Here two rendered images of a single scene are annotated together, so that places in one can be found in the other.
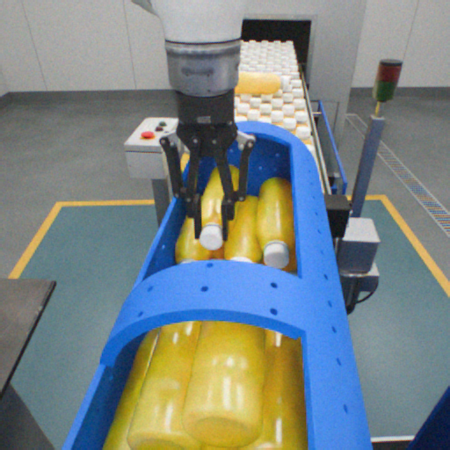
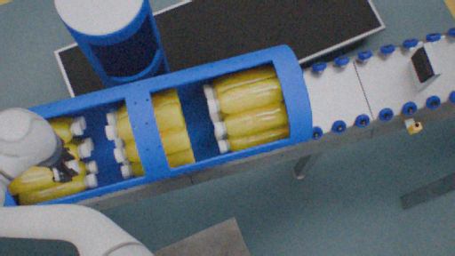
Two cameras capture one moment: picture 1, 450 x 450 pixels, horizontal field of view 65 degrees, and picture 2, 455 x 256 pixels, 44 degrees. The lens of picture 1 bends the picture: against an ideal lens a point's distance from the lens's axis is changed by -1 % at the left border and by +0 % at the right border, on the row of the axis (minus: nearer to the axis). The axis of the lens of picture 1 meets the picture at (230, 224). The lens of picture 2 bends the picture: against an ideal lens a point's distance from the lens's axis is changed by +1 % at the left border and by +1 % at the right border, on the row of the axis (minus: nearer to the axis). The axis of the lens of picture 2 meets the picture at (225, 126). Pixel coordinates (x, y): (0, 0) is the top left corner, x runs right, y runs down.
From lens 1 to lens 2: 123 cm
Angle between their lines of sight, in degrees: 60
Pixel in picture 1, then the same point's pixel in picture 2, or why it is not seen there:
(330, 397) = (166, 81)
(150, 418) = (184, 138)
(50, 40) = not seen: outside the picture
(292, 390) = (157, 100)
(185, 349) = not seen: hidden behind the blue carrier
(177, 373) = (166, 137)
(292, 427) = (170, 96)
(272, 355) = not seen: hidden behind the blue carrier
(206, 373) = (169, 119)
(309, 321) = (143, 90)
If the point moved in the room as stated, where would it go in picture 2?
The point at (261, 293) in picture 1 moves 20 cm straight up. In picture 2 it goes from (141, 105) to (128, 79)
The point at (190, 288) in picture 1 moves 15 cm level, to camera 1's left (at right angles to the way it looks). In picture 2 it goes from (147, 129) to (166, 183)
